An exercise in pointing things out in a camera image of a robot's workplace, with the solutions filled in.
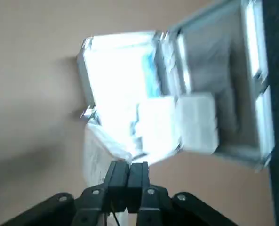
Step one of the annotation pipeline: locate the aluminium medical kit case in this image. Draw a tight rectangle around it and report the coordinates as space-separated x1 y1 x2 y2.
77 0 277 174

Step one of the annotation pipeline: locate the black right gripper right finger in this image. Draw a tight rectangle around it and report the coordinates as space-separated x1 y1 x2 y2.
127 161 239 226

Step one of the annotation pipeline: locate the blue white face mask packet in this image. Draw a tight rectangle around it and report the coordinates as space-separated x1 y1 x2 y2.
82 30 179 165

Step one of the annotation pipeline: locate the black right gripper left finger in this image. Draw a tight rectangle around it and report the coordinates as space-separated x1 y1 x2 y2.
0 161 130 226

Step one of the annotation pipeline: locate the clear plastic medicine box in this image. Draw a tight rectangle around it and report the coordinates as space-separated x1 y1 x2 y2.
138 92 220 163

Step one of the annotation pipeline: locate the white triangular bandage packet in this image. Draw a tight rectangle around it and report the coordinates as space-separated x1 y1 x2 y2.
82 122 133 189

